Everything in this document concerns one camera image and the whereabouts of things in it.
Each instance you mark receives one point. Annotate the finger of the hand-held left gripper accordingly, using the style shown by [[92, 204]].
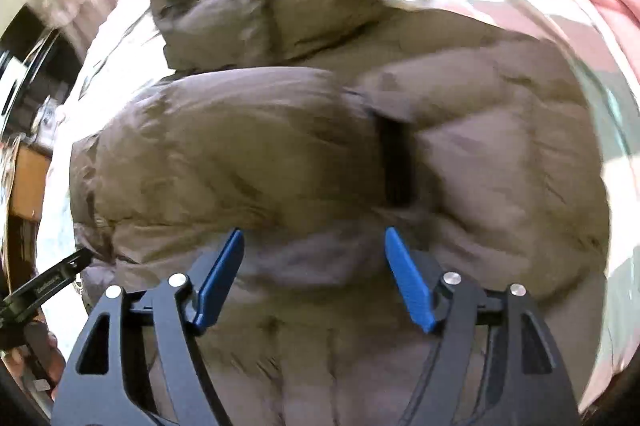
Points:
[[50, 281]]

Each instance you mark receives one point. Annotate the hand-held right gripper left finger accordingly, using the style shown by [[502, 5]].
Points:
[[220, 273]]

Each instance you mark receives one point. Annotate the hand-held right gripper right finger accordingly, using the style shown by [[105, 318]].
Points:
[[406, 276]]

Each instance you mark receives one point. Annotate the olive puffer jacket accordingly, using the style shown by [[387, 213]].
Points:
[[280, 155]]

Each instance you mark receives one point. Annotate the wooden cabinet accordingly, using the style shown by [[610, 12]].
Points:
[[30, 181]]

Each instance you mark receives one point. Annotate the pink folded quilt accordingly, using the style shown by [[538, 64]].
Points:
[[615, 0]]

